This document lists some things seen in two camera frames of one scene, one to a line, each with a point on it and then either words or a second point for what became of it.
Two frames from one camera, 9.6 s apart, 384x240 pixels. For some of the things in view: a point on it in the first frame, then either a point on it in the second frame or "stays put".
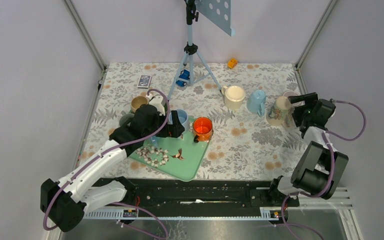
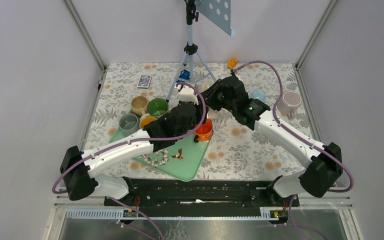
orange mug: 202,129 stays put
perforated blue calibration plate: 217,12 stays put
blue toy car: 184,74 stays put
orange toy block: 232,63 stays put
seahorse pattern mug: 280,114 → 212,114
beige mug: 138,101 stays put
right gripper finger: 308,98 → 210,94
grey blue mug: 126,120 stays put
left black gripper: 174,130 → 200,114
